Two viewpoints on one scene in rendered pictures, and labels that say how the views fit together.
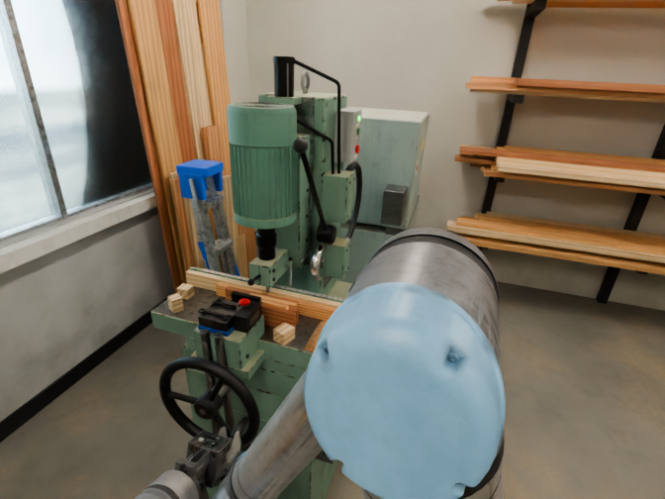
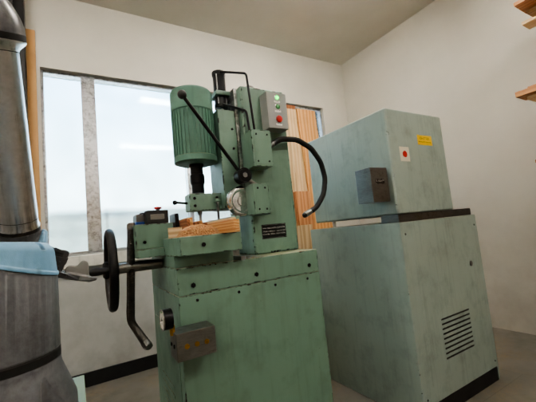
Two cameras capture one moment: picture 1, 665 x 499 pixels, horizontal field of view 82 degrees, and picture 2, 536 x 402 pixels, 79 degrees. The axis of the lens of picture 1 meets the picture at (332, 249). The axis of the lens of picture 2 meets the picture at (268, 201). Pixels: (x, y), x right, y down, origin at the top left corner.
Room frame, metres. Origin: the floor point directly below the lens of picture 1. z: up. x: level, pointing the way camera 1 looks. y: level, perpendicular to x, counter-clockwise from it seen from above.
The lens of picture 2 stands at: (0.25, -0.91, 0.89)
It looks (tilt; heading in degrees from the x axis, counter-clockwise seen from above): 5 degrees up; 42
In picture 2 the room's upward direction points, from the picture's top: 6 degrees counter-clockwise
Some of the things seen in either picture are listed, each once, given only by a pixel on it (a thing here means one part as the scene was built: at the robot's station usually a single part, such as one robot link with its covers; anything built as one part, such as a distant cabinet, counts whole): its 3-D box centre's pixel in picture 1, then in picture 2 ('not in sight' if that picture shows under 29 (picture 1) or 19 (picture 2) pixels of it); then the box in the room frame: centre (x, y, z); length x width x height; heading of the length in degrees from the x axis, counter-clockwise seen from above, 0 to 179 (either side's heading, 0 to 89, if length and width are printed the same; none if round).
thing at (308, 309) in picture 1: (292, 305); (207, 229); (1.01, 0.12, 0.92); 0.54 x 0.02 x 0.04; 73
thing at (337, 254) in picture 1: (334, 256); (256, 199); (1.17, -0.01, 1.02); 0.09 x 0.07 x 0.12; 73
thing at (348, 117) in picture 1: (347, 135); (273, 112); (1.30, -0.03, 1.40); 0.10 x 0.06 x 0.16; 163
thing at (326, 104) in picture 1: (303, 202); (258, 173); (1.32, 0.11, 1.16); 0.22 x 0.22 x 0.72; 73
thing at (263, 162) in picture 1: (263, 165); (193, 128); (1.04, 0.20, 1.35); 0.18 x 0.18 x 0.31
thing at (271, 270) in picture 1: (270, 267); (203, 204); (1.06, 0.19, 1.03); 0.14 x 0.07 x 0.09; 163
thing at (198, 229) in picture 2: (328, 333); (198, 230); (0.89, 0.00, 0.92); 0.14 x 0.09 x 0.04; 163
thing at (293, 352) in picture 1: (246, 331); (175, 246); (0.94, 0.24, 0.87); 0.61 x 0.30 x 0.06; 73
